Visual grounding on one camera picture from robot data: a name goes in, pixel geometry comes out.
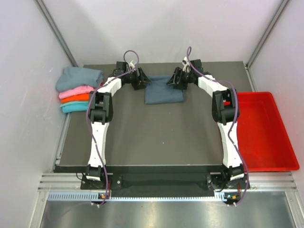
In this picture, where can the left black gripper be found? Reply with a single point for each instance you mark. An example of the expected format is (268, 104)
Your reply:
(137, 85)

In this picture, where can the aluminium frame rail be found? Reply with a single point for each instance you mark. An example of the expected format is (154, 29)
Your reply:
(258, 181)

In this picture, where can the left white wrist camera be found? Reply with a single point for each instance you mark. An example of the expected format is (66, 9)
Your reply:
(131, 66)

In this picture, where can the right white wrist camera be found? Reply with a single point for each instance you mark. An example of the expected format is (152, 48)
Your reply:
(186, 65)

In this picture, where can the folded orange t shirt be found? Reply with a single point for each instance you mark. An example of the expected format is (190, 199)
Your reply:
(76, 98)

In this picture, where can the right corner aluminium post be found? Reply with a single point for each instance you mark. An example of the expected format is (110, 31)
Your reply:
(270, 27)

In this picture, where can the slate blue t shirt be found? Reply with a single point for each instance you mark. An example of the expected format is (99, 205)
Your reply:
(158, 92)

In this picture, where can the corner aluminium post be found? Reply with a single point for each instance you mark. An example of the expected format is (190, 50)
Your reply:
(50, 21)
(270, 27)

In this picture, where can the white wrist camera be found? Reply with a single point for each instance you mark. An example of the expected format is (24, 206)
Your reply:
(131, 66)
(186, 65)

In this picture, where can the left corner aluminium post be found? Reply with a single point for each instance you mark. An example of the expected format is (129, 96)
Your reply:
(50, 21)

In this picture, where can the grey slotted cable duct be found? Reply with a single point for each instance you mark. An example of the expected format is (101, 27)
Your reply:
(100, 197)

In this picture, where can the folded turquoise t shirt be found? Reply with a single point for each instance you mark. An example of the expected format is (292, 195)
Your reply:
(75, 106)

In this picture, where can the red plastic bin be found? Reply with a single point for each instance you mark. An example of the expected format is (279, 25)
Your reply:
(262, 138)

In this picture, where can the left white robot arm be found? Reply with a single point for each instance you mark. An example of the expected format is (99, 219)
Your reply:
(100, 113)

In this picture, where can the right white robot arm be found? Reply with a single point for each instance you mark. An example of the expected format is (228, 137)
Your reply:
(225, 112)

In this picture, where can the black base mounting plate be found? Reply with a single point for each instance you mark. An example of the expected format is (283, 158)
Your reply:
(162, 182)

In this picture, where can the folded grey-blue t shirt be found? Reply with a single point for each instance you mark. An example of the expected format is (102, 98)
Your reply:
(73, 77)

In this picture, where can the folded pink t shirt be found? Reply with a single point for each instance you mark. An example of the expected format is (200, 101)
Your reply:
(76, 91)

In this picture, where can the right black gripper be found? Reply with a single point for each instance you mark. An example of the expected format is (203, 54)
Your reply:
(180, 86)

